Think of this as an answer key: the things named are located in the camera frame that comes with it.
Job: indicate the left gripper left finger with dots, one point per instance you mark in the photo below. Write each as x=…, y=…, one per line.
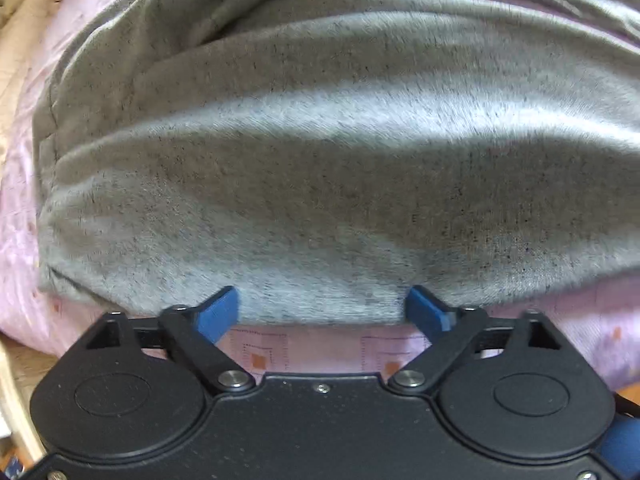
x=217, y=314

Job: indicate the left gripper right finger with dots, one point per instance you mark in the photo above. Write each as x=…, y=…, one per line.
x=431, y=316

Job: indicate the cream duvet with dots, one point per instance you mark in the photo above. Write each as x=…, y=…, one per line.
x=22, y=24

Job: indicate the purple patterned bed sheet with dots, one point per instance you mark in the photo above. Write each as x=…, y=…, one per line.
x=602, y=321

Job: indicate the grey heathered pants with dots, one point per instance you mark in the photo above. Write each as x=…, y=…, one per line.
x=322, y=156

